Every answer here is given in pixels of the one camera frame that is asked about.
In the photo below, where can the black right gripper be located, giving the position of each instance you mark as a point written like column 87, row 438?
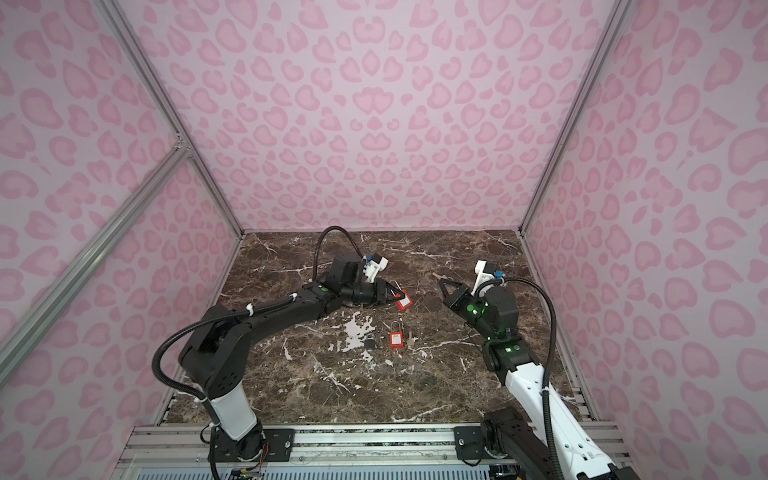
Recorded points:
column 459, row 297

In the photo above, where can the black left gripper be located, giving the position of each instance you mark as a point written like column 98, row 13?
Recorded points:
column 380, row 287

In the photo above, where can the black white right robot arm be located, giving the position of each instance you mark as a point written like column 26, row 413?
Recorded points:
column 546, row 442

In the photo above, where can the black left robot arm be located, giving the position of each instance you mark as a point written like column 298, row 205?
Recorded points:
column 216, row 355

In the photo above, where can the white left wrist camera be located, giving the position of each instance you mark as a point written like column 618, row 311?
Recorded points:
column 372, row 266

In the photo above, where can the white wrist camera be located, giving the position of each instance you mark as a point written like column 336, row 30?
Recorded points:
column 487, row 276
column 372, row 266

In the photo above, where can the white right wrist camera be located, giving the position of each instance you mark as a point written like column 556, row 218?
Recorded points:
column 487, row 276

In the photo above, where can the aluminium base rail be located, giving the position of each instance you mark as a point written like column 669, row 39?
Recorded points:
column 177, row 446

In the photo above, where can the right corner aluminium post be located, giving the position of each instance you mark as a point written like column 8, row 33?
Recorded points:
column 619, row 16

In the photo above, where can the corner aluminium post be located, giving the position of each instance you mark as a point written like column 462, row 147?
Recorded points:
column 619, row 16
column 125, row 35

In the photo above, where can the diagonal aluminium frame bar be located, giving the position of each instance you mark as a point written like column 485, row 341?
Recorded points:
column 38, row 321

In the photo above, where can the left corner aluminium post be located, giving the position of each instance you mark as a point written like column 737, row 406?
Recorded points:
column 125, row 35

